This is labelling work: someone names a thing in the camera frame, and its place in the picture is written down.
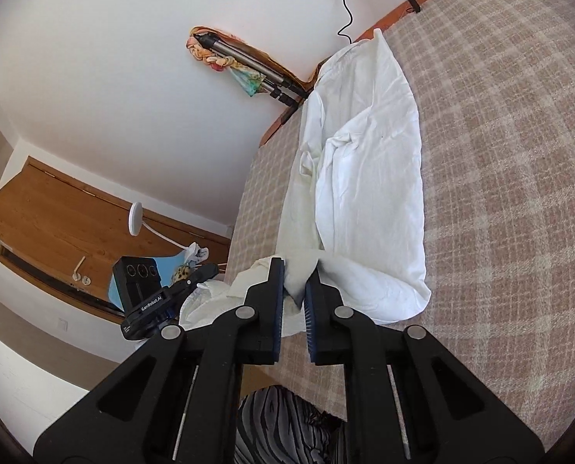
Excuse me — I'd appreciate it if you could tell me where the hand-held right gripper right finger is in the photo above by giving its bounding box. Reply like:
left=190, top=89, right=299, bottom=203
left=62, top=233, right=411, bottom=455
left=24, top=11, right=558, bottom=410
left=304, top=271, right=544, bottom=464

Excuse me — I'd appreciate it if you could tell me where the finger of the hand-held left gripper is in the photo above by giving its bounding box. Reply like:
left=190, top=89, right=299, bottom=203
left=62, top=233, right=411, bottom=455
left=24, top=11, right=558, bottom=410
left=169, top=263, right=221, bottom=297

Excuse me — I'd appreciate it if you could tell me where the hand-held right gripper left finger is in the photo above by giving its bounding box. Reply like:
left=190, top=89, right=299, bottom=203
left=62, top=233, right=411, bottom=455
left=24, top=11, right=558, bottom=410
left=32, top=257, right=288, bottom=464

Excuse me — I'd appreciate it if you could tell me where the white long-sleeved shirt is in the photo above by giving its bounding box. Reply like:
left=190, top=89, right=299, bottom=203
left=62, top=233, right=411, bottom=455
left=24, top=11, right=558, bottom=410
left=178, top=29, right=432, bottom=339

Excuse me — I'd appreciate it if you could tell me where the white desk lamp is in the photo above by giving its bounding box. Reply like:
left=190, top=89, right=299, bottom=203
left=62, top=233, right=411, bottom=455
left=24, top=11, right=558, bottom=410
left=129, top=203, right=192, bottom=254

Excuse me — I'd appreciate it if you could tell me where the person's striped clothing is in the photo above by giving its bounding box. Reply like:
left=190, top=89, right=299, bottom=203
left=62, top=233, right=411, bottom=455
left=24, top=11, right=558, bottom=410
left=234, top=386, right=346, bottom=464

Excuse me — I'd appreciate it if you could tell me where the wooden door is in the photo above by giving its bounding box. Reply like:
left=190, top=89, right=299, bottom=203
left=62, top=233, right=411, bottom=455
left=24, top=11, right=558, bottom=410
left=0, top=156, right=233, bottom=321

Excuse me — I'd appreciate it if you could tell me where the colourful knotted scarf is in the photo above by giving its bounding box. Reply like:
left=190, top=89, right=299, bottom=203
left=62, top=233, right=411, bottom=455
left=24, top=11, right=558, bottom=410
left=187, top=26, right=265, bottom=98

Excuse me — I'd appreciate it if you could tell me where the folded grey tripod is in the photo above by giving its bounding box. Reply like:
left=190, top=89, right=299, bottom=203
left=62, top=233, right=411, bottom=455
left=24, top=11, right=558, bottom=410
left=193, top=31, right=312, bottom=107

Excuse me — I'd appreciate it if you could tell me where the brown cloth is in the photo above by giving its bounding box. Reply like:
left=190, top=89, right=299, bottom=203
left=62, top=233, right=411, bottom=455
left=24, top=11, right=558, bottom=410
left=191, top=24, right=313, bottom=86

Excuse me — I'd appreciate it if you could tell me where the beige checked blanket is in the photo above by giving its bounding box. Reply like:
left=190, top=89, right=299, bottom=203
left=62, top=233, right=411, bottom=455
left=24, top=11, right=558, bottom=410
left=227, top=0, right=575, bottom=445

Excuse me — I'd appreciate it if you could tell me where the metal door handle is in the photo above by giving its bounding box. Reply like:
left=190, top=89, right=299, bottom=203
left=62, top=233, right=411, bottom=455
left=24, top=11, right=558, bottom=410
left=72, top=256, right=93, bottom=289

